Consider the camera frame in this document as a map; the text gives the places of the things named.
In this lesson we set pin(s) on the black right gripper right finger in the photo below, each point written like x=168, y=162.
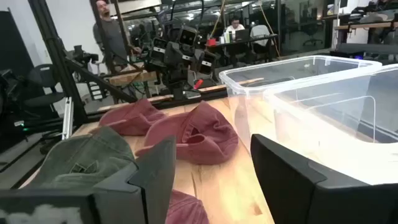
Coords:
x=304, y=199

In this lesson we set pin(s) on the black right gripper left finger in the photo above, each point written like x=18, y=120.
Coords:
x=118, y=202

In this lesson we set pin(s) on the maroon cap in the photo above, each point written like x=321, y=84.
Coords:
x=130, y=118
x=211, y=146
x=186, y=210

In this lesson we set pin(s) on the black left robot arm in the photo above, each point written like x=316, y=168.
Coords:
x=177, y=87

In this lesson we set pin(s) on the red cup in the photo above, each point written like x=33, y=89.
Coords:
x=211, y=42

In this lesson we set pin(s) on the wooden workbench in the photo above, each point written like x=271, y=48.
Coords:
x=130, y=77

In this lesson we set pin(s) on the clear plastic bin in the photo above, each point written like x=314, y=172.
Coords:
x=242, y=109
x=326, y=149

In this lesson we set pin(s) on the standing person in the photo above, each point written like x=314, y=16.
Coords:
x=112, y=34

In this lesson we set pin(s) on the seated person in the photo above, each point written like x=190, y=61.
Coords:
x=235, y=27

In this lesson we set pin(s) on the black laptop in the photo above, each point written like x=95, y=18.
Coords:
x=242, y=35

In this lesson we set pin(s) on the black desk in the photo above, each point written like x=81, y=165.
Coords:
x=245, y=42

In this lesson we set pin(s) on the chair with white cover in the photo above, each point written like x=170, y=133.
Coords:
x=259, y=32

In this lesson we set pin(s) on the silver aluminium profile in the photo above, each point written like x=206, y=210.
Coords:
x=67, y=118

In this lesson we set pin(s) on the black office chair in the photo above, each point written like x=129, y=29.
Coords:
x=43, y=84

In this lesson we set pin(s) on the wooden shelf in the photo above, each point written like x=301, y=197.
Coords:
x=363, y=25

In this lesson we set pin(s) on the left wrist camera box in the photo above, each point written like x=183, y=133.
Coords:
x=188, y=35

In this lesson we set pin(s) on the black aluminium frame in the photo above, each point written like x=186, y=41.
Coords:
x=56, y=46

